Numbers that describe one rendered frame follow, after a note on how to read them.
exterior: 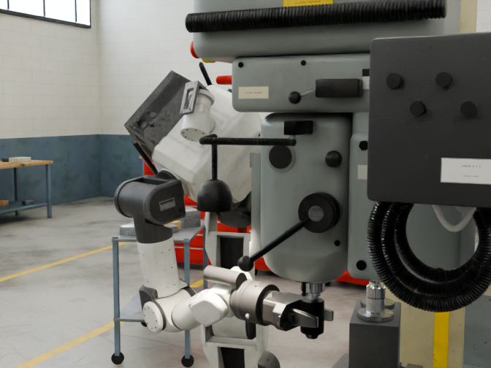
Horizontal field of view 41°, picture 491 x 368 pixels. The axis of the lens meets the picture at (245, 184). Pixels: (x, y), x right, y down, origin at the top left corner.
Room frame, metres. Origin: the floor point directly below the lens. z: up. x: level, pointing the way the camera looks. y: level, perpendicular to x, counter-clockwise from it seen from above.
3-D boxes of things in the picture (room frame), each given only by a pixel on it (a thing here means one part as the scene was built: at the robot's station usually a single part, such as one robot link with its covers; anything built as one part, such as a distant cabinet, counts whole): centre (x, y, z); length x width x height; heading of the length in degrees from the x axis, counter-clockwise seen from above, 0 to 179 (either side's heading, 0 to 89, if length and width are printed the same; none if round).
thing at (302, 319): (1.25, -0.11, 1.23); 0.06 x 0.02 x 0.03; 50
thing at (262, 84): (1.25, -0.17, 1.68); 0.34 x 0.24 x 0.10; 65
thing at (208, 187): (1.32, 0.06, 1.46); 0.07 x 0.07 x 0.06
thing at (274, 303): (1.33, -0.06, 1.23); 0.13 x 0.12 x 0.10; 140
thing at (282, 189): (1.27, -0.14, 1.47); 0.21 x 0.19 x 0.32; 155
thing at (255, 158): (1.32, -0.03, 1.45); 0.04 x 0.04 x 0.21; 65
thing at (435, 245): (1.18, -0.31, 1.47); 0.24 x 0.19 x 0.26; 155
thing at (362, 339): (1.67, -0.34, 1.03); 0.22 x 0.12 x 0.20; 165
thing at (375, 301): (1.62, -0.33, 1.16); 0.05 x 0.05 x 0.06
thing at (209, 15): (1.12, -0.10, 1.79); 0.45 x 0.04 x 0.04; 65
